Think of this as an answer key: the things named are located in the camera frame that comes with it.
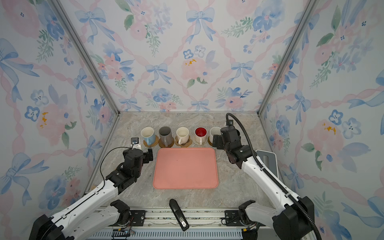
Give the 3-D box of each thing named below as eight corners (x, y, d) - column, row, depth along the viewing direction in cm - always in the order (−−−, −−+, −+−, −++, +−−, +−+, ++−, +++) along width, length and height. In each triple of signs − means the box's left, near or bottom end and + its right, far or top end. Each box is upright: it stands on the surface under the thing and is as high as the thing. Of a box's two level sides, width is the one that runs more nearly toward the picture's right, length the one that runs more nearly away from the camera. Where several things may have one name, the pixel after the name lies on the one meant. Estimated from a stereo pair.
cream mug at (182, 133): (180, 149, 101) (179, 140, 93) (176, 137, 107) (174, 128, 99) (191, 146, 103) (191, 137, 95) (186, 134, 109) (186, 125, 101)
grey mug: (160, 150, 100) (156, 140, 91) (162, 136, 107) (159, 126, 98) (171, 150, 100) (169, 140, 91) (173, 136, 107) (171, 126, 98)
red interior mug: (190, 142, 105) (190, 134, 98) (198, 132, 111) (198, 124, 104) (200, 147, 102) (201, 140, 95) (208, 137, 108) (209, 129, 101)
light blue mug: (150, 151, 100) (146, 142, 92) (143, 139, 107) (139, 129, 98) (161, 145, 103) (158, 136, 95) (153, 134, 109) (150, 124, 101)
